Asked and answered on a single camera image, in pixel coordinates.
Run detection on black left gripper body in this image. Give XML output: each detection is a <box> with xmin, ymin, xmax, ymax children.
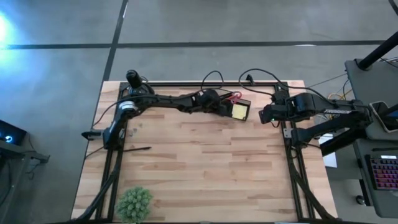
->
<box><xmin>195</xmin><ymin>88</ymin><xmax>233</xmax><ymax>117</ymax></box>

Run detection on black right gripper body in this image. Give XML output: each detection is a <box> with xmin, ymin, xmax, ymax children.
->
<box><xmin>258</xmin><ymin>102</ymin><xmax>293</xmax><ymax>124</ymax></box>

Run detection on black pen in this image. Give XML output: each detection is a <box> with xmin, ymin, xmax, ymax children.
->
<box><xmin>123</xmin><ymin>146</ymin><xmax>152</xmax><ymax>153</ymax></box>

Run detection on black mesh desk organizer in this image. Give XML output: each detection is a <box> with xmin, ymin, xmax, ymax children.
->
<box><xmin>217</xmin><ymin>89</ymin><xmax>252</xmax><ymax>122</ymax></box>

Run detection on yellow sticky note pad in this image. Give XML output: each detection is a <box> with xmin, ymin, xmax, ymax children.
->
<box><xmin>231</xmin><ymin>104</ymin><xmax>249</xmax><ymax>121</ymax></box>

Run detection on white paper sheet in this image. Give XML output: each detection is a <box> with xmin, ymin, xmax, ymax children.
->
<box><xmin>318</xmin><ymin>133</ymin><xmax>338</xmax><ymax>169</ymax></box>

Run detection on grey side desk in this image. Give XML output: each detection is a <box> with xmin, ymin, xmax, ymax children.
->
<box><xmin>344</xmin><ymin>58</ymin><xmax>398</xmax><ymax>218</ymax></box>

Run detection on black pole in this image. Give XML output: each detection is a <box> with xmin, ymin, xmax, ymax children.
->
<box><xmin>357</xmin><ymin>30</ymin><xmax>398</xmax><ymax>71</ymax></box>

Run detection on backlit keyboard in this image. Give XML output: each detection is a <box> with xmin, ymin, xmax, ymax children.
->
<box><xmin>369</xmin><ymin>154</ymin><xmax>398</xmax><ymax>191</ymax></box>

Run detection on green artificial plant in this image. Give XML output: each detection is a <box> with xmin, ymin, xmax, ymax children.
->
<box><xmin>115</xmin><ymin>185</ymin><xmax>154</xmax><ymax>224</ymax></box>

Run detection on black device with blue light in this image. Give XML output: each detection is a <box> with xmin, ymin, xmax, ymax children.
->
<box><xmin>0</xmin><ymin>119</ymin><xmax>27</xmax><ymax>146</ymax></box>

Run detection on red-handled scissors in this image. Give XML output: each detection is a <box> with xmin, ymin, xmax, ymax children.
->
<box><xmin>226</xmin><ymin>91</ymin><xmax>243</xmax><ymax>105</ymax></box>

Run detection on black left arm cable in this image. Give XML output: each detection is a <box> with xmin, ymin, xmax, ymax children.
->
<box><xmin>200</xmin><ymin>70</ymin><xmax>225</xmax><ymax>91</ymax></box>

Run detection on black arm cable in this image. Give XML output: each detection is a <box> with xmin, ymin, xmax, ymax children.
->
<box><xmin>238</xmin><ymin>68</ymin><xmax>331</xmax><ymax>104</ymax></box>
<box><xmin>200</xmin><ymin>70</ymin><xmax>225</xmax><ymax>91</ymax></box>

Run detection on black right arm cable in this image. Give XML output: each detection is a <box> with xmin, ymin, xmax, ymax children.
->
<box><xmin>238</xmin><ymin>68</ymin><xmax>331</xmax><ymax>104</ymax></box>

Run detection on black aluminium table frame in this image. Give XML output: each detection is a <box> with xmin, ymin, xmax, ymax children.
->
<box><xmin>74</xmin><ymin>81</ymin><xmax>340</xmax><ymax>224</ymax></box>

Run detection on tablet with white frame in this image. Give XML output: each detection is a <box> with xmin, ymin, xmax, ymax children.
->
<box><xmin>369</xmin><ymin>100</ymin><xmax>398</xmax><ymax>134</ymax></box>

